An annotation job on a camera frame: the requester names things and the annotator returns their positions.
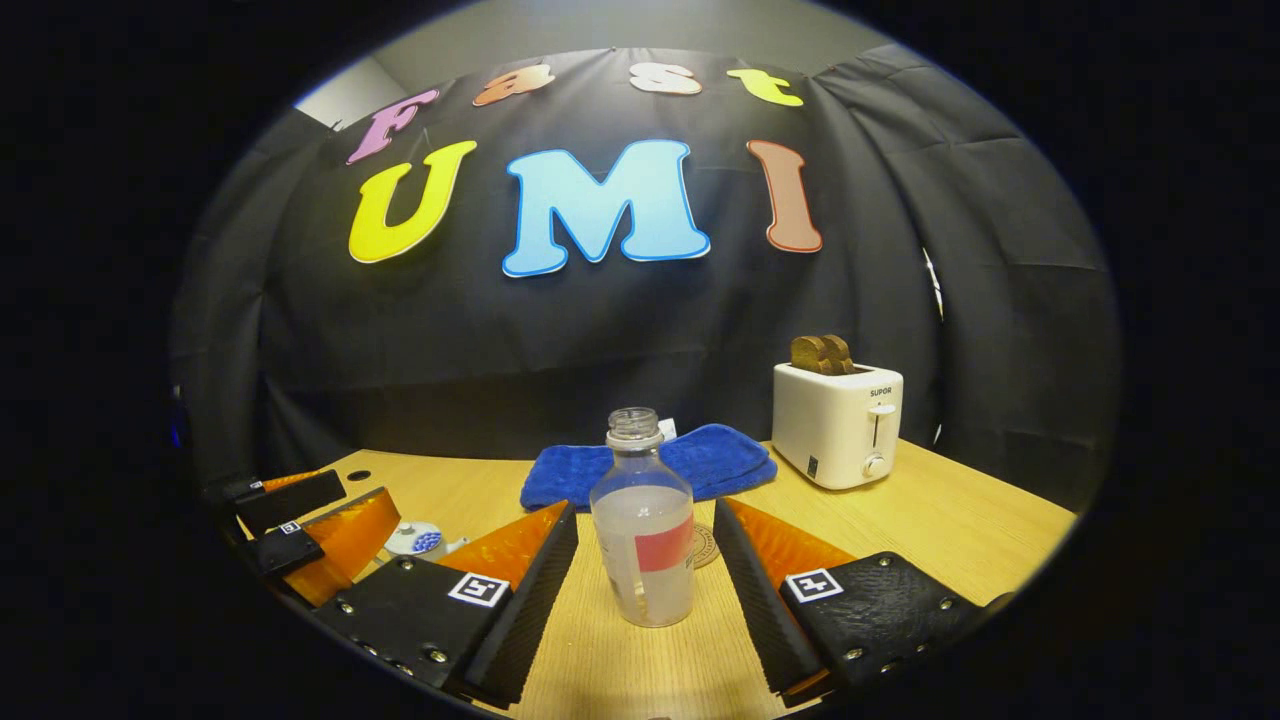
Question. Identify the clear plastic water bottle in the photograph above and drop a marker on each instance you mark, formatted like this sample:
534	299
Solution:
640	520

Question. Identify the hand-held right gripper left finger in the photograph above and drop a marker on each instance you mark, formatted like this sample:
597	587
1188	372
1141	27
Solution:
530	610

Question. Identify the white toaster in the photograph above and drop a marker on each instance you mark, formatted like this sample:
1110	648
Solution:
830	430

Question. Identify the blue towel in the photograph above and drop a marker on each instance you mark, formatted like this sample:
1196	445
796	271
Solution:
720	460

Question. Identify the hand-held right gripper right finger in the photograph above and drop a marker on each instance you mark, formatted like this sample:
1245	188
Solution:
755	600

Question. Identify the round wooden coaster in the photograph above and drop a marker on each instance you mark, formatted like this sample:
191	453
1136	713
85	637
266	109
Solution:
706	548

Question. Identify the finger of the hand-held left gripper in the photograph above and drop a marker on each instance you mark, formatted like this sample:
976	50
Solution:
295	500
285	548

